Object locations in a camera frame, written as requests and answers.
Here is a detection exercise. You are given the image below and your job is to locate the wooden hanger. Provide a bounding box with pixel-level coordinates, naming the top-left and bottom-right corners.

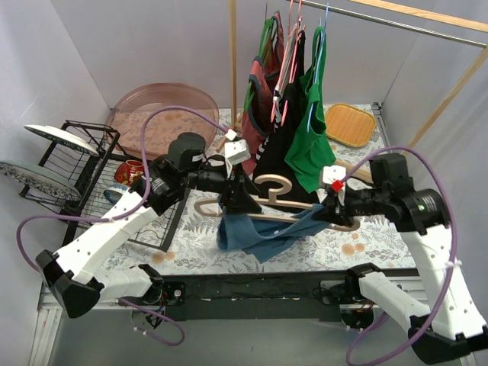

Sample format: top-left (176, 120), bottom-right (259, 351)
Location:
top-left (193, 173), bottom-right (360, 233)

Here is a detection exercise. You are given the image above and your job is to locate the blue tank top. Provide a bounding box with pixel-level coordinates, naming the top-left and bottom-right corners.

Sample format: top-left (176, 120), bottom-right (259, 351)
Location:
top-left (217, 204), bottom-right (330, 263)

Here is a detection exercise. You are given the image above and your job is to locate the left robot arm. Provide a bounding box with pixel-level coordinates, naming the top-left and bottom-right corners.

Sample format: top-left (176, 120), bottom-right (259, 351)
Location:
top-left (36, 133), bottom-right (262, 318)

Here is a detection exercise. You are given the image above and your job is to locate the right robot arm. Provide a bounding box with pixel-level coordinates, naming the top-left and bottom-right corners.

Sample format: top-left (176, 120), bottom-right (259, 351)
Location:
top-left (313, 152), bottom-right (487, 365)

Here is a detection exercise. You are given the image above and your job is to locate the black tank top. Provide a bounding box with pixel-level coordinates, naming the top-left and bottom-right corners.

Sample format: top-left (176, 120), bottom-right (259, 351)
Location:
top-left (252, 31), bottom-right (319, 204)

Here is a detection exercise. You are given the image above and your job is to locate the green tank top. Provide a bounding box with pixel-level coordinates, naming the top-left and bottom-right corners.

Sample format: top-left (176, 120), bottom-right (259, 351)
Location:
top-left (285, 27), bottom-right (336, 193)

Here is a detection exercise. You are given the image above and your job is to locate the red tank top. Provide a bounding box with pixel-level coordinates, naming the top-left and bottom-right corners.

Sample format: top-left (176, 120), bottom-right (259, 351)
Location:
top-left (242, 32), bottom-right (284, 175)

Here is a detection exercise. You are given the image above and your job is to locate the green hanger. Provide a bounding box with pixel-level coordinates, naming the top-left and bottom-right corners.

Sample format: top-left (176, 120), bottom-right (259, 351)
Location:
top-left (256, 11), bottom-right (283, 88)

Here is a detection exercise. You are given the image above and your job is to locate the pink hanger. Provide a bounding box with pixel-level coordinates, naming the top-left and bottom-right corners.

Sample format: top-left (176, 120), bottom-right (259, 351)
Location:
top-left (271, 1), bottom-right (303, 126)

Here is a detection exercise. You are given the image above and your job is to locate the blue hanger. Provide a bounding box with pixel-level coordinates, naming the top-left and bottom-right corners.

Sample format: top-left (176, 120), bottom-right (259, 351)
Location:
top-left (307, 2), bottom-right (329, 132)

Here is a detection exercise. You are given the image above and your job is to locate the floral tablecloth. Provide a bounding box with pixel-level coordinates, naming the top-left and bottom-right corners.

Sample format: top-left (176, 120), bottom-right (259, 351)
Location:
top-left (82, 111), bottom-right (415, 275)

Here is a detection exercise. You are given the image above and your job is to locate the woven bamboo tray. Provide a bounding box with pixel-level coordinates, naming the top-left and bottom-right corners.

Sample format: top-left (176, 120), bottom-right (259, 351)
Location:
top-left (325, 104), bottom-right (377, 148)

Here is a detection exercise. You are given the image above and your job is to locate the red floral bowl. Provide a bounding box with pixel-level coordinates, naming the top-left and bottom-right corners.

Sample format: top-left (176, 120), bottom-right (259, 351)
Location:
top-left (114, 159), bottom-right (144, 186)

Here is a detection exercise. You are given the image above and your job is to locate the pink plastic basin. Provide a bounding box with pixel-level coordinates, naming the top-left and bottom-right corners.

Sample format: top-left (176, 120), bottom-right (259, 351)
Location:
top-left (104, 82), bottom-right (220, 163)

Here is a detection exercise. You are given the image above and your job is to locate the blue white bowl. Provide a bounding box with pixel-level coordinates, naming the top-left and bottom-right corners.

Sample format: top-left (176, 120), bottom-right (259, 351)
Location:
top-left (103, 183), bottom-right (129, 204)

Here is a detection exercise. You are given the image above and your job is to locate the white plate upper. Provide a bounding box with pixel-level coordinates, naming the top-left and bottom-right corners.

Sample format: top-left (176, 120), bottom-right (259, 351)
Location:
top-left (24, 125), bottom-right (98, 156)

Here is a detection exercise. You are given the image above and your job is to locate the blue patterned plate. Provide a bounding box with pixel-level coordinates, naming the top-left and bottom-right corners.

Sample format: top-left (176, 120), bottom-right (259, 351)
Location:
top-left (1, 160), bottom-right (82, 201)

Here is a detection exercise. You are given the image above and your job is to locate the wooden clothes rack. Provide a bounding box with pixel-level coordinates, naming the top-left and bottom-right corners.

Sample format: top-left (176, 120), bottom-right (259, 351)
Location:
top-left (216, 0), bottom-right (488, 184)

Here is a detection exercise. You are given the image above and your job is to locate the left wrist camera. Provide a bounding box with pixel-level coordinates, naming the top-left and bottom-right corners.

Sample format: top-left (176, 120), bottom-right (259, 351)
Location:
top-left (224, 129), bottom-right (251, 178)

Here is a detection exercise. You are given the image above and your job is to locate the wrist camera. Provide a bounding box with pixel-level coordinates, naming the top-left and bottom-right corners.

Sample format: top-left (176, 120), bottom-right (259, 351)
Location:
top-left (224, 129), bottom-right (251, 178)
top-left (319, 165), bottom-right (347, 194)

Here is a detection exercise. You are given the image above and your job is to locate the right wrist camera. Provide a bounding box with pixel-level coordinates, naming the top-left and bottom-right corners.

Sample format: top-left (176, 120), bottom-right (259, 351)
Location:
top-left (319, 165), bottom-right (347, 194)

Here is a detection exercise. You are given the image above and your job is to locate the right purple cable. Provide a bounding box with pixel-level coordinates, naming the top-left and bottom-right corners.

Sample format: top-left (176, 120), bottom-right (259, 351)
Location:
top-left (341, 146), bottom-right (458, 363)

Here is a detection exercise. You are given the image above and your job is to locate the purple cable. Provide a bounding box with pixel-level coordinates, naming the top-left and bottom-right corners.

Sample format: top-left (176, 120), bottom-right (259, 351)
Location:
top-left (17, 105), bottom-right (237, 347)
top-left (341, 146), bottom-right (458, 363)

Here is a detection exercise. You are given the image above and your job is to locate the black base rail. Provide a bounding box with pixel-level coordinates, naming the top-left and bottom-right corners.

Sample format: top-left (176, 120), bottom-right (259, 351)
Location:
top-left (164, 271), bottom-right (361, 321)

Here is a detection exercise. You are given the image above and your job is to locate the black wire dish rack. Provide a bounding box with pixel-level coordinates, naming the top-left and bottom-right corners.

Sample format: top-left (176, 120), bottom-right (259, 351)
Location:
top-left (19, 120), bottom-right (189, 252)

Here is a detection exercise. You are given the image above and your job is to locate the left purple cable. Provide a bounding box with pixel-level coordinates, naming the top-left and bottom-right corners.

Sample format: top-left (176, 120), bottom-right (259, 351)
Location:
top-left (17, 105), bottom-right (237, 347)

